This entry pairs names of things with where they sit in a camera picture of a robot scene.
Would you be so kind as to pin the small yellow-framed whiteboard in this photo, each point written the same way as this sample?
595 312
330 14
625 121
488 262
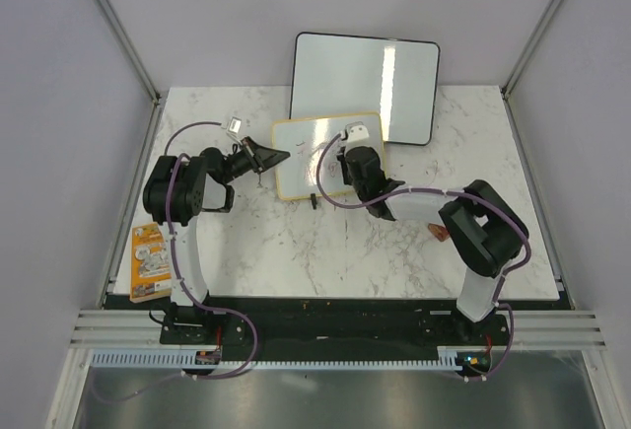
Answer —
305 140

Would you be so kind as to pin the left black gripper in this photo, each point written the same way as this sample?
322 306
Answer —
264 158

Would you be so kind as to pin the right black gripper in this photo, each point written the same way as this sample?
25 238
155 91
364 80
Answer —
341 152

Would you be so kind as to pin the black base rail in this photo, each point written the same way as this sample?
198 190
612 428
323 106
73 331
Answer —
423 320

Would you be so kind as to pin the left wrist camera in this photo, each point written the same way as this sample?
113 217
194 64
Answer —
234 125

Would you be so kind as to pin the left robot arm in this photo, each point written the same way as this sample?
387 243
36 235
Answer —
180 189

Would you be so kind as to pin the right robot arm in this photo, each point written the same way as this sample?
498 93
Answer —
488 235

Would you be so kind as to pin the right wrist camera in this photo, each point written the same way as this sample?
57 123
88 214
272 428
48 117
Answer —
356 132

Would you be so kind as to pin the large black-framed whiteboard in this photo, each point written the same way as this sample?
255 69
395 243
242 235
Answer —
396 78

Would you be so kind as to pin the orange booklet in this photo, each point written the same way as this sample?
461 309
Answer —
150 276

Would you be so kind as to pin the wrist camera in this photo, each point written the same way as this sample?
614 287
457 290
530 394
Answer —
356 132
234 125

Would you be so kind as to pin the white slotted cable duct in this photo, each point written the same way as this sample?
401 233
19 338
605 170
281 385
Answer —
194 360

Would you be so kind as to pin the red brown block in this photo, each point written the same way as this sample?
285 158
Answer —
439 232

